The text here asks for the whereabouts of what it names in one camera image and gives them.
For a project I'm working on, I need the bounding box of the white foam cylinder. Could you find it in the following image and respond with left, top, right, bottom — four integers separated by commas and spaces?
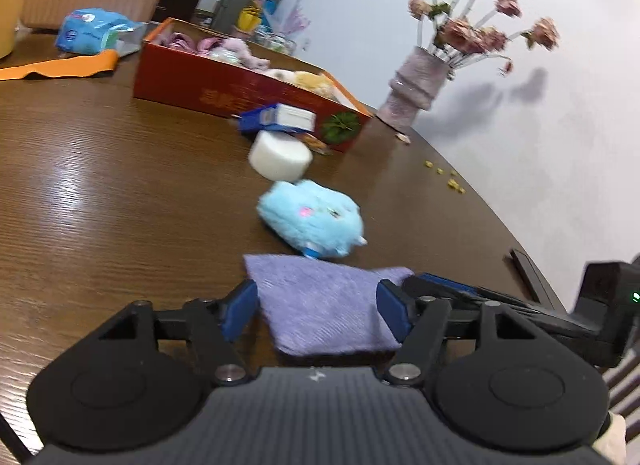
247, 130, 312, 182

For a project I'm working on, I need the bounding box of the pink satin scrunchie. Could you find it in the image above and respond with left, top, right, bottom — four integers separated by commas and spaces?
155, 32, 198, 54

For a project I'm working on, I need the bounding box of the blue tissue pack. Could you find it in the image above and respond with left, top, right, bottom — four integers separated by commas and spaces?
55, 8, 148, 57

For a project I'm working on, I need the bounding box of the light blue plush toy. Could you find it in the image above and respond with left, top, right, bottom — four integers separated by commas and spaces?
256, 180, 368, 259

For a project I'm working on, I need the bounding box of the purple towel cloth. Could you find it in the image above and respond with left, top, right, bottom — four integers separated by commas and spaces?
244, 255, 412, 357

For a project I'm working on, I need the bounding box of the blue white small box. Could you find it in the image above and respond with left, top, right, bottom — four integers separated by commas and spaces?
239, 103, 316, 135

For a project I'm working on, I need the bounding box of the snack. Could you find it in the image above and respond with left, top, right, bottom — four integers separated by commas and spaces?
296, 133, 331, 155

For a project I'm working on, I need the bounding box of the white yellow plush toy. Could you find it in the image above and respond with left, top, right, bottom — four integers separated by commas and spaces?
264, 69, 335, 100

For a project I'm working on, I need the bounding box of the dried pink flower bouquet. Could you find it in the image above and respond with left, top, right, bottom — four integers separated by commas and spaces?
408, 0, 560, 81

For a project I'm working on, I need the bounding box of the pink knitted vase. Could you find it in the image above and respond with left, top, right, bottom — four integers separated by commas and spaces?
375, 46, 451, 133

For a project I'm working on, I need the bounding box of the red cardboard box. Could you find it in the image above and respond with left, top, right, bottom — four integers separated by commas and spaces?
134, 18, 371, 152

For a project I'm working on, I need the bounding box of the orange cloth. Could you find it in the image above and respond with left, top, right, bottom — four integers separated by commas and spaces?
0, 49, 119, 82

